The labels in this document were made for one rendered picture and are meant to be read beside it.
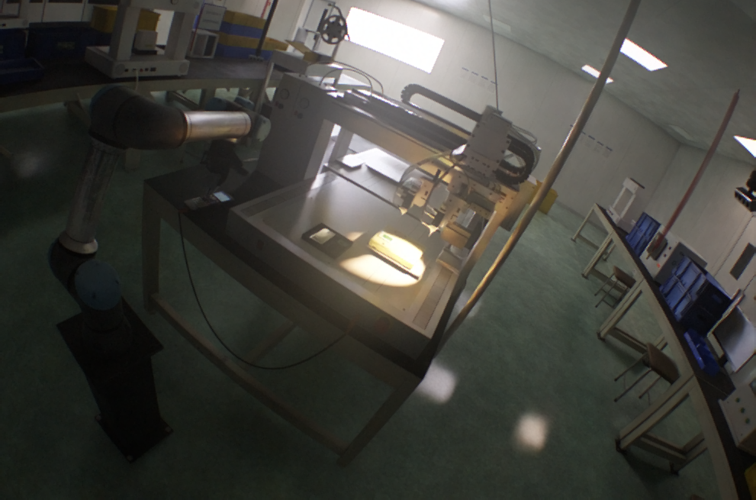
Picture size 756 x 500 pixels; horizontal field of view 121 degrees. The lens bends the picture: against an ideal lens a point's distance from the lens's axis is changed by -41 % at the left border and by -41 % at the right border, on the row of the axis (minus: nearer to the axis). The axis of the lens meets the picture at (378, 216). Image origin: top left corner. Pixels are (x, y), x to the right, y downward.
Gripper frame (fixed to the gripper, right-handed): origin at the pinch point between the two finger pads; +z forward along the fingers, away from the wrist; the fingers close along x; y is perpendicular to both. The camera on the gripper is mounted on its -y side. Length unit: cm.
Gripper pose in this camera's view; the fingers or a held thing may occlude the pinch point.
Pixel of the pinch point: (209, 192)
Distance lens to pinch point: 134.6
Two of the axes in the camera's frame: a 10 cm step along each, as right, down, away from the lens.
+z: -4.8, 8.6, 1.9
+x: 8.1, 5.1, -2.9
